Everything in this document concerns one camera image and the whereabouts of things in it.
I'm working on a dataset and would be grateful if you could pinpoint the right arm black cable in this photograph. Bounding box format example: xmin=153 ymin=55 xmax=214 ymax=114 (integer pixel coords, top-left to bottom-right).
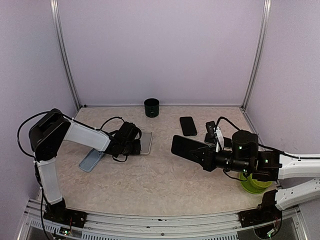
xmin=215 ymin=116 xmax=320 ymax=160

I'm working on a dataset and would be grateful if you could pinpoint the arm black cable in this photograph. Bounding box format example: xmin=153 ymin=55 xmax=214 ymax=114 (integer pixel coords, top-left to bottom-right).
xmin=215 ymin=116 xmax=320 ymax=160
xmin=16 ymin=111 xmax=63 ymax=158

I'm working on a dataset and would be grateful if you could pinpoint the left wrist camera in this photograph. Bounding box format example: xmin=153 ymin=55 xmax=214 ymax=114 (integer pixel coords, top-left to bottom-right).
xmin=130 ymin=125 xmax=142 ymax=141

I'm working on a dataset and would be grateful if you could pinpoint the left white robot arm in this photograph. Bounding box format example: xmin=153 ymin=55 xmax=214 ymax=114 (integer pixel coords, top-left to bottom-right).
xmin=29 ymin=108 xmax=143 ymax=223

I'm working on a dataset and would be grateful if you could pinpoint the front aluminium rail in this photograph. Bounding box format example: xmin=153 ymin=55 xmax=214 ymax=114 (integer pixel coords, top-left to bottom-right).
xmin=14 ymin=199 xmax=311 ymax=240

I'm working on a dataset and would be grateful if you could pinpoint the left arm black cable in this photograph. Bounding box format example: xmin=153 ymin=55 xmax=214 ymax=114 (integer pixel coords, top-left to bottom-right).
xmin=16 ymin=111 xmax=63 ymax=158

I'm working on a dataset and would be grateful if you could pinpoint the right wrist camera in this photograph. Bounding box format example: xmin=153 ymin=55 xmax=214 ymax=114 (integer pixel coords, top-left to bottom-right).
xmin=205 ymin=121 xmax=216 ymax=139

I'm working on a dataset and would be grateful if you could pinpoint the dark green cup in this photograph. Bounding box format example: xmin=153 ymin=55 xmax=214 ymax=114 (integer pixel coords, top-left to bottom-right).
xmin=144 ymin=98 xmax=160 ymax=118

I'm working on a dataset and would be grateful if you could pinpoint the aluminium frame post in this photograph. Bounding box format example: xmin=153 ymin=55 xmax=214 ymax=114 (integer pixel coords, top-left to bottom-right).
xmin=50 ymin=0 xmax=82 ymax=111
xmin=241 ymin=0 xmax=272 ymax=112

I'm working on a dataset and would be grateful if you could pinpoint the clear phone case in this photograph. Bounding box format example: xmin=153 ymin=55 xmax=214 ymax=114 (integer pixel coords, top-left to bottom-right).
xmin=135 ymin=131 xmax=153 ymax=155

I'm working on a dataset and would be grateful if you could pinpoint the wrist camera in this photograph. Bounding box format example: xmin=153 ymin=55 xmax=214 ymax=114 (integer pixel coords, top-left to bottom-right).
xmin=205 ymin=121 xmax=216 ymax=139
xmin=130 ymin=125 xmax=142 ymax=141

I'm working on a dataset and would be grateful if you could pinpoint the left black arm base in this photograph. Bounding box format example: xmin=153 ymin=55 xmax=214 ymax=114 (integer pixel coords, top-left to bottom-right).
xmin=43 ymin=198 xmax=88 ymax=229

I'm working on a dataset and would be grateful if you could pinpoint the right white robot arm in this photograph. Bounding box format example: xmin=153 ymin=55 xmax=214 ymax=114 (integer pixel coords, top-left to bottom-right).
xmin=189 ymin=130 xmax=320 ymax=222

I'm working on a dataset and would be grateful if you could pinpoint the light blue phone case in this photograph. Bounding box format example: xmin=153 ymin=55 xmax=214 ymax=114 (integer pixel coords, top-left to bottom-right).
xmin=78 ymin=148 xmax=105 ymax=173

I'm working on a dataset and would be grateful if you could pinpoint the black smartphone teal edge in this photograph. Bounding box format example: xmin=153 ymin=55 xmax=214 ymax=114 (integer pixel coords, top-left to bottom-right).
xmin=179 ymin=116 xmax=198 ymax=137
xmin=204 ymin=133 xmax=233 ymax=150
xmin=171 ymin=135 xmax=211 ymax=161

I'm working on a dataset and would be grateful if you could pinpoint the left aluminium frame post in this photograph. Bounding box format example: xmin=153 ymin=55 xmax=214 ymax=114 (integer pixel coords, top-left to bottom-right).
xmin=50 ymin=0 xmax=82 ymax=111

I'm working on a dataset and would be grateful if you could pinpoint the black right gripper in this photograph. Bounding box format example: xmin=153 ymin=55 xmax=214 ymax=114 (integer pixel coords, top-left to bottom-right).
xmin=189 ymin=144 xmax=252 ymax=174

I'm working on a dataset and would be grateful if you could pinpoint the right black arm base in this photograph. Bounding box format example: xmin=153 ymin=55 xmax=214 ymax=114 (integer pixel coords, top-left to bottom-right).
xmin=238 ymin=189 xmax=283 ymax=228

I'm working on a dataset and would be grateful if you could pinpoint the right aluminium frame post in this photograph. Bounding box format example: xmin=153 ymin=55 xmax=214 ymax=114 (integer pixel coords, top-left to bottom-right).
xmin=241 ymin=0 xmax=272 ymax=112

